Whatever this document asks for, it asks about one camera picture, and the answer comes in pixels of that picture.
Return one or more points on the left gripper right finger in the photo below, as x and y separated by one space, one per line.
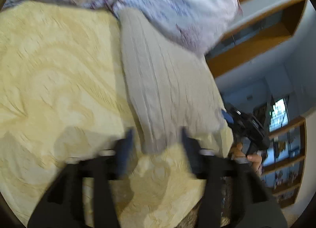
252 204

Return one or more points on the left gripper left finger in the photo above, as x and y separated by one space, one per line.
62 203

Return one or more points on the beige cable-knit sweater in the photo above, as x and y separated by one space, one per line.
169 86

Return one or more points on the person's right hand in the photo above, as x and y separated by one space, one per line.
254 160

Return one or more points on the wooden bookshelf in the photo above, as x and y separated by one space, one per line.
283 162

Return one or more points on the yellow orange patterned bedspread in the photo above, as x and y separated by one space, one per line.
63 95

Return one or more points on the wooden headboard frame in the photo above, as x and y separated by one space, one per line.
263 25

